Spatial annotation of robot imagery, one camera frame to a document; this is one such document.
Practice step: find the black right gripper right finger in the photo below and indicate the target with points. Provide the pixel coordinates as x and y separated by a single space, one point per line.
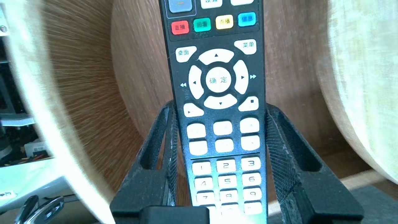
311 193

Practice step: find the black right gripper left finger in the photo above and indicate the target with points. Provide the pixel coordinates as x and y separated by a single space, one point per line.
140 193

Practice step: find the black TV remote control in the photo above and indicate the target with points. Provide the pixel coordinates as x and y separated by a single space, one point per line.
217 124

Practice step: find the round wooden bedside table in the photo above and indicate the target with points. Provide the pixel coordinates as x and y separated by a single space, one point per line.
140 62

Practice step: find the white box-shaped device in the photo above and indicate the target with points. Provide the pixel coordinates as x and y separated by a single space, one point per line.
18 183

